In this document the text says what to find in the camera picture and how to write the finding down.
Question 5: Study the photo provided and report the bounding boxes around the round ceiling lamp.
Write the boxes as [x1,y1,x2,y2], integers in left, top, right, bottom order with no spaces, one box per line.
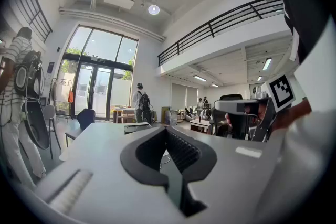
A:
[148,4,161,16]

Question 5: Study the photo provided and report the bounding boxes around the long black mezzanine railing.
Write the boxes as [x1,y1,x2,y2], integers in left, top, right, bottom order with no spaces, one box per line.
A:
[157,0,286,67]

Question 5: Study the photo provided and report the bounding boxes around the white ceiling pipes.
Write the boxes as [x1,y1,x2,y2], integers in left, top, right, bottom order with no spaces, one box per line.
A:
[58,7,166,42]

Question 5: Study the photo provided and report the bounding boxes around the dark blue chair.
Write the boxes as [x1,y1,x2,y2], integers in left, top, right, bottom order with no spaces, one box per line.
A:
[65,108,96,148]

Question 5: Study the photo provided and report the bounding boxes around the short black balcony railing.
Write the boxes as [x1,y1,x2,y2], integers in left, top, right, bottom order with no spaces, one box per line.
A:
[12,0,54,43]

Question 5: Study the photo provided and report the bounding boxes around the white shoulder strap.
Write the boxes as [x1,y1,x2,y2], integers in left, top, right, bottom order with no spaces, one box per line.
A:
[289,28,300,62]

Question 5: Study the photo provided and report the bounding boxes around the glass entrance doors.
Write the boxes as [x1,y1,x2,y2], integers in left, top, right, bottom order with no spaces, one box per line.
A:
[59,24,139,120]

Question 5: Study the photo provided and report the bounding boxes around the person's right hand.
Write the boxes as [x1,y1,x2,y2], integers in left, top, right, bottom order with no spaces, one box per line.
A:
[224,112,235,129]

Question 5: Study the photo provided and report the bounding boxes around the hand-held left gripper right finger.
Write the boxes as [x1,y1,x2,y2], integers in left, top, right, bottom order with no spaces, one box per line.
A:
[165,126,284,224]

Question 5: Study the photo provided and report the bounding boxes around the metal clothes rack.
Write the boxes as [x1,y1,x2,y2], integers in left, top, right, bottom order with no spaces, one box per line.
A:
[49,78,75,119]

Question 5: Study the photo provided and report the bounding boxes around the grey chair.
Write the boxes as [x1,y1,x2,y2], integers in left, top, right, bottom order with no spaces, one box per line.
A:
[41,104,62,159]

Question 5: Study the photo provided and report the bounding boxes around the white side table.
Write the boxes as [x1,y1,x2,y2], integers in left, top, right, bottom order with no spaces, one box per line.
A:
[112,106,137,124]

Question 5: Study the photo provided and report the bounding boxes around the person's right forearm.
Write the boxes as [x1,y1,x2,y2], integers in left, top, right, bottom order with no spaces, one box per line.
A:
[271,99,313,131]

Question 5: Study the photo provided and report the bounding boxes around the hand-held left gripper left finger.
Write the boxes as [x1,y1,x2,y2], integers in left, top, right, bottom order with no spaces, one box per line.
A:
[33,126,184,224]

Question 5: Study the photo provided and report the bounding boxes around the black backpack rig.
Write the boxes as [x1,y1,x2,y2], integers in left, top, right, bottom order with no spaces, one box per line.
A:
[13,50,51,151]
[139,91,153,124]

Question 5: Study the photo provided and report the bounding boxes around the plastic-wrapped bundle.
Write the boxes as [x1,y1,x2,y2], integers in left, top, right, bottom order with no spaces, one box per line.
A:
[164,109,179,126]

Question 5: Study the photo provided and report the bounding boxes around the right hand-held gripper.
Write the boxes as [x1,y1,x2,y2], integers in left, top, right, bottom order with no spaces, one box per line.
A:
[213,74,296,143]

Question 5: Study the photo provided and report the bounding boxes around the wooden low table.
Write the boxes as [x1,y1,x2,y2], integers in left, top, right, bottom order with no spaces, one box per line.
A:
[189,118,212,133]

